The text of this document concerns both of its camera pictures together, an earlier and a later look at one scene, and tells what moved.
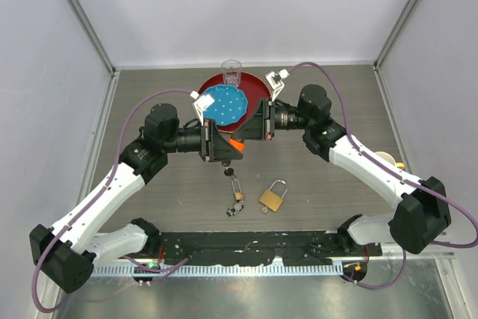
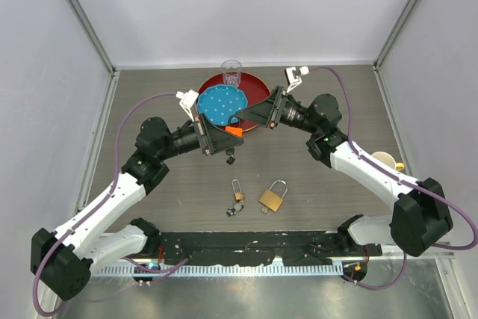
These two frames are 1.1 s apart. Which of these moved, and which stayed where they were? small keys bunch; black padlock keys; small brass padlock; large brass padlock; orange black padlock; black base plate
Moved: black padlock keys; orange black padlock
Stayed: black base plate; small brass padlock; small keys bunch; large brass padlock
